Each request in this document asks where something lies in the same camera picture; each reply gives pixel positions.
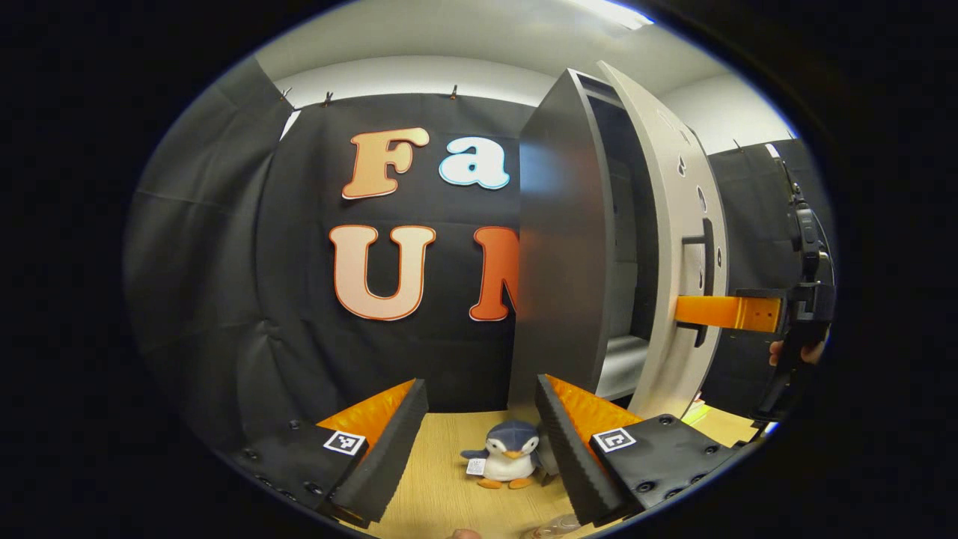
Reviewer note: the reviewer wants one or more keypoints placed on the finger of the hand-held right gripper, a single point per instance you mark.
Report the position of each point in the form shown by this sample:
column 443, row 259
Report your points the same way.
column 730, row 312

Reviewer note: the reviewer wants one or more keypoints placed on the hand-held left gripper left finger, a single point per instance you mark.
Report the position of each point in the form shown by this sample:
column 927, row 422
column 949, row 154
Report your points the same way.
column 393, row 449

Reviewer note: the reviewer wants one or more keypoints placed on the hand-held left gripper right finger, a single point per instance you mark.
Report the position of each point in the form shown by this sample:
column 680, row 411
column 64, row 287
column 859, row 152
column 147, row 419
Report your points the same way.
column 569, row 457

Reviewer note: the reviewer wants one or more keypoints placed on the clear plastic bottle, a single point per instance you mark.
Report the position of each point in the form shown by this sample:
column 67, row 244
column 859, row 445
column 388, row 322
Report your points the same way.
column 557, row 526

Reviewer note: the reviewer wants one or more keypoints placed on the grey cabinet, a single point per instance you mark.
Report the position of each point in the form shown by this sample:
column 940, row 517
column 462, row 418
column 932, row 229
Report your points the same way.
column 561, row 262

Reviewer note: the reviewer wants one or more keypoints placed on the penguin plush toy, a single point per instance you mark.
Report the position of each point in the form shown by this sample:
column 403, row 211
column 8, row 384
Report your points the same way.
column 509, row 464

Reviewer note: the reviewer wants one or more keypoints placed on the black backdrop cloth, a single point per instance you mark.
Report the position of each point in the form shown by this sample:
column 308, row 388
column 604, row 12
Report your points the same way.
column 224, row 299

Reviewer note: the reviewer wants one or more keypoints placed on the ceiling light panel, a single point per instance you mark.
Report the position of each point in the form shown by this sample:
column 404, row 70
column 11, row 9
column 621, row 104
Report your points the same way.
column 614, row 11

